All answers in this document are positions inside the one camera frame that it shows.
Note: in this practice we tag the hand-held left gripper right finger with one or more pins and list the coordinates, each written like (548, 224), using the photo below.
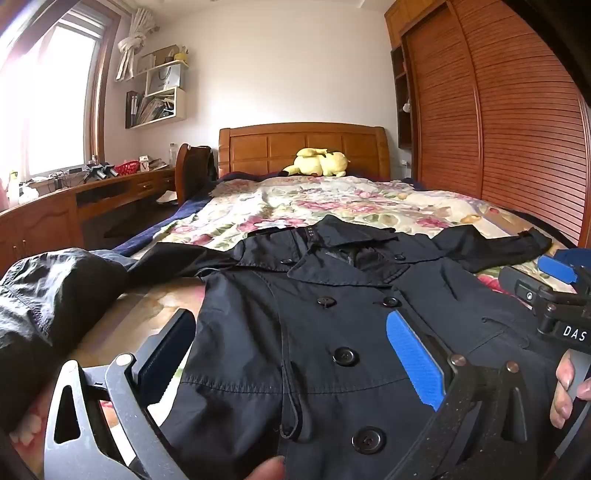
(415, 362)

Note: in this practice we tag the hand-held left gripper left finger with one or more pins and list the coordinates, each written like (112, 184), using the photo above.
(170, 353)

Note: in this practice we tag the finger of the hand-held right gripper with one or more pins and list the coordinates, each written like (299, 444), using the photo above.
(556, 270)
(519, 286)

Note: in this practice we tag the black trench coat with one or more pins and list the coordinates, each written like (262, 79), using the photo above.
(286, 332)

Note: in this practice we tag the person's right hand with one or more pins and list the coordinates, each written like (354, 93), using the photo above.
(562, 387)

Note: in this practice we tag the person's left hand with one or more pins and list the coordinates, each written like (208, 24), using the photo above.
(265, 470)

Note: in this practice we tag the folded blue garment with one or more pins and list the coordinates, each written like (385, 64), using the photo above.
(572, 256)

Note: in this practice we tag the navy blue bed sheet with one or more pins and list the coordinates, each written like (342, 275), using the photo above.
(152, 230)

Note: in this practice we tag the dark grey garment pile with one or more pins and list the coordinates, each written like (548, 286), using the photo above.
(51, 304)

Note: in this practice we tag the wooden louvre wardrobe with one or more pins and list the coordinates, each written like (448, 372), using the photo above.
(508, 115)

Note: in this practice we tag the wooden chair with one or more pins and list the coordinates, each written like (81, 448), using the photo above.
(184, 175)

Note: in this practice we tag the wooden desk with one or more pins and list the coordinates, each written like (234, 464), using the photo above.
(46, 212)

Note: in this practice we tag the floral blanket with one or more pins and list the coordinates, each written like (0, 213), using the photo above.
(323, 198)

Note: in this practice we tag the small white box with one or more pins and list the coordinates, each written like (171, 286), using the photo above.
(144, 165)

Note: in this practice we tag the red basket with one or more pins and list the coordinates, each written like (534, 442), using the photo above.
(127, 167)

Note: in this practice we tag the black tool on desk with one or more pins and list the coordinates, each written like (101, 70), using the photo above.
(99, 171)

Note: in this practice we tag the clear bottle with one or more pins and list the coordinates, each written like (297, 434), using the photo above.
(173, 152)

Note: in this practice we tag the yellow plush toy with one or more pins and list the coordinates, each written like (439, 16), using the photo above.
(318, 162)

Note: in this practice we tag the green cap bottle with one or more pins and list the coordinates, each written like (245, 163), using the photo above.
(14, 189)

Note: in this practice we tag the wooden bed headboard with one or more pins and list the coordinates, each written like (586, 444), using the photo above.
(277, 145)

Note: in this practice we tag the black binders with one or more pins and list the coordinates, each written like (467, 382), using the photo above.
(133, 108)

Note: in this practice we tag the white paper bag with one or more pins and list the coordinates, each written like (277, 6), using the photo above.
(165, 78)

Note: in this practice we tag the window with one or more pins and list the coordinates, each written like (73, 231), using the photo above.
(55, 101)

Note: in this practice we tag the tied beige curtain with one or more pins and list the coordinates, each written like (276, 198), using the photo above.
(131, 44)

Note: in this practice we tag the white wall shelf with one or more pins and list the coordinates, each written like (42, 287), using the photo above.
(178, 108)

